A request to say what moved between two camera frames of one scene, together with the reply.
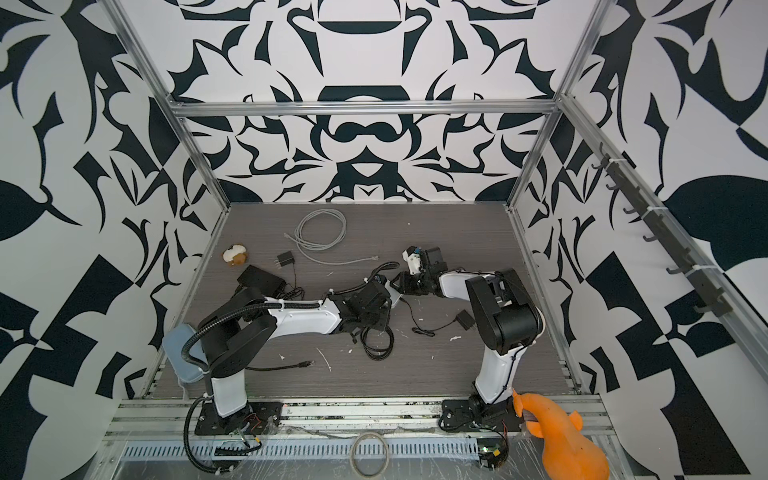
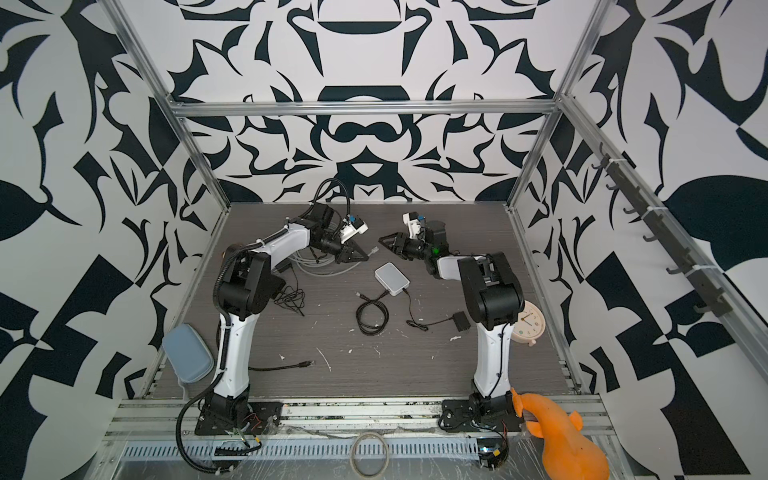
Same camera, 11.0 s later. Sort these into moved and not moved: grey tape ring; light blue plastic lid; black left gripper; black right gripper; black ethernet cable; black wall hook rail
Moved: black left gripper; black right gripper
Not moved: black wall hook rail; grey tape ring; black ethernet cable; light blue plastic lid
